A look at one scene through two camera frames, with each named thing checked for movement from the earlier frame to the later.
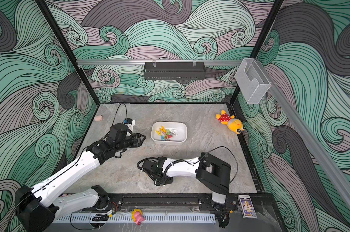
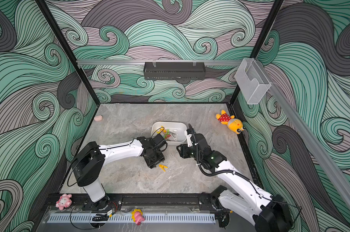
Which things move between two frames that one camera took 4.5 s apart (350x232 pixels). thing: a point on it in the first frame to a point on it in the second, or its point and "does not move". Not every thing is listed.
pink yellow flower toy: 137,215 does not move
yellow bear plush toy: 234,124 does not move
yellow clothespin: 163,129 does not move
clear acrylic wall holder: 253,81 does not move
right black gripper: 157,183 to 183,152
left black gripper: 136,139 to 162,158
